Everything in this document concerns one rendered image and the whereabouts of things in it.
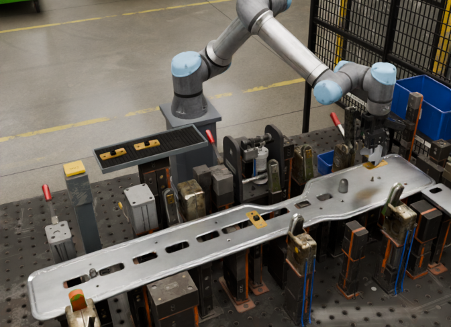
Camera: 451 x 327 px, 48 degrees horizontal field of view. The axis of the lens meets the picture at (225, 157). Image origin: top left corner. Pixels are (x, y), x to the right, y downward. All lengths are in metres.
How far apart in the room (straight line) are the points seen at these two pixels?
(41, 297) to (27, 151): 2.75
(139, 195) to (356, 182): 0.76
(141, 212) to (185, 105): 0.56
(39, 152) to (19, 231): 1.95
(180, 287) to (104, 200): 0.97
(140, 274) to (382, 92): 0.90
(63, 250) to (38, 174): 2.30
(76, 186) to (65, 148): 2.43
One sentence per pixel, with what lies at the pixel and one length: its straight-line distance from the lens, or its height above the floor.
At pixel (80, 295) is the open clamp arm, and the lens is 1.34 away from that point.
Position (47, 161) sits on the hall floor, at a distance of 4.00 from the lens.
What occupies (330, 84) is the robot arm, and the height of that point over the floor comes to 1.42.
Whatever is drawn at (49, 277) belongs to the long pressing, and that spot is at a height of 1.00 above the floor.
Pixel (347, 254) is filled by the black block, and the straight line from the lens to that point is 1.72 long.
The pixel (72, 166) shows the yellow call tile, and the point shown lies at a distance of 1.70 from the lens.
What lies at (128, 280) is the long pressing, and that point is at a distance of 1.49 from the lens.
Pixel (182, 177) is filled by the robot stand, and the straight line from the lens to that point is 2.12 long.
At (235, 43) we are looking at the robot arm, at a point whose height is 1.39.
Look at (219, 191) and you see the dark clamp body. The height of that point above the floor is 1.03.
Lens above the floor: 2.06
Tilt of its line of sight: 34 degrees down
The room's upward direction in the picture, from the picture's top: 2 degrees counter-clockwise
